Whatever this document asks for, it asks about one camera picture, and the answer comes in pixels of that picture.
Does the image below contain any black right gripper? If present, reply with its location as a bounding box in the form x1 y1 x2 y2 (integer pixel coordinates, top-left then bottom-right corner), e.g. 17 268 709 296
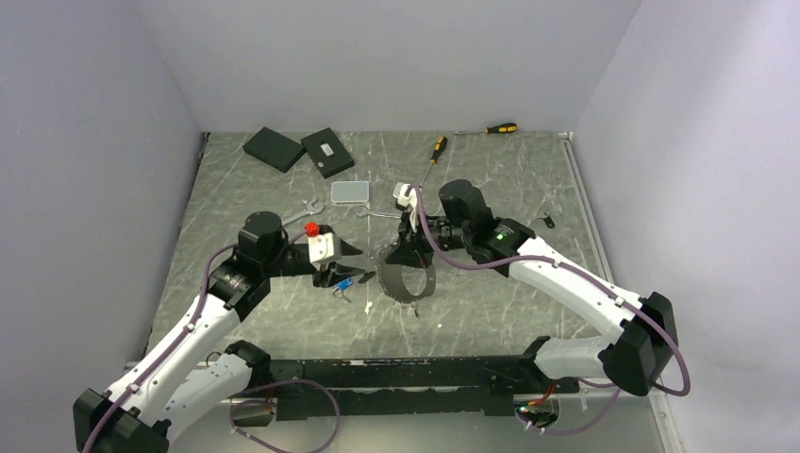
386 207 472 269

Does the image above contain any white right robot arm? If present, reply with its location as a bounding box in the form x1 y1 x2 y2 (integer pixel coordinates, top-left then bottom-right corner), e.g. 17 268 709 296
382 179 692 396

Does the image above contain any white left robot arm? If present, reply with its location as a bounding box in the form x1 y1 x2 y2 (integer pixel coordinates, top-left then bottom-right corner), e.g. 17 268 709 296
73 211 362 452

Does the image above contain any key with blue tag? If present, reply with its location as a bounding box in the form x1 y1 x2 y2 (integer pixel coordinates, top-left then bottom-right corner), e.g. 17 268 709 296
332 277 354 303

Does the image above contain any small silver wrench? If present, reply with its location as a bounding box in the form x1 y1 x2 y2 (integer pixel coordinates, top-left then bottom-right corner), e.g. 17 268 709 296
355 207 402 219

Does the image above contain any large silver wrench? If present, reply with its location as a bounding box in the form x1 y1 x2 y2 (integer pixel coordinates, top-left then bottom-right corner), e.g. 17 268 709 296
282 198 325 227

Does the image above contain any black box with label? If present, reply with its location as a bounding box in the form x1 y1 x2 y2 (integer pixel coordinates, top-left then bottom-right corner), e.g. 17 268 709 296
301 127 355 179

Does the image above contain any black flat box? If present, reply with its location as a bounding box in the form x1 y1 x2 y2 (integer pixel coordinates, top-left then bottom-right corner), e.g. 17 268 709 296
242 127 306 174

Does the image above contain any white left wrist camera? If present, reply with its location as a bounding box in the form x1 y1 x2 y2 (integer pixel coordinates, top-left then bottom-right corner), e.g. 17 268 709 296
308 232 342 266

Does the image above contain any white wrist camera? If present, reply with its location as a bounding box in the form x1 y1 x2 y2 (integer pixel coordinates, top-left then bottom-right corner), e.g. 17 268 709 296
392 182 419 232
308 232 342 266

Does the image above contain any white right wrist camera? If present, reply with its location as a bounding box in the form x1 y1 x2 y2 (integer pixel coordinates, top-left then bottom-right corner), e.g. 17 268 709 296
392 182 419 232

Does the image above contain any white network switch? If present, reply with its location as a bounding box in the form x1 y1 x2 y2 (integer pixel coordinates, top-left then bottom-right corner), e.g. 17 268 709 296
330 180 370 206

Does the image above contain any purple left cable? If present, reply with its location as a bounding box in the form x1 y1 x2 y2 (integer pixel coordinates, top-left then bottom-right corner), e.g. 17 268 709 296
228 376 343 453

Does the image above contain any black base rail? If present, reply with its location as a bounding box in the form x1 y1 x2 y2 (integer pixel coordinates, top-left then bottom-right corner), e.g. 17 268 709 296
248 355 579 421

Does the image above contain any orange black screwdriver at wall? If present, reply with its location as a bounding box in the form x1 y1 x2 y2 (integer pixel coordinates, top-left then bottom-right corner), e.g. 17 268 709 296
456 122 518 136

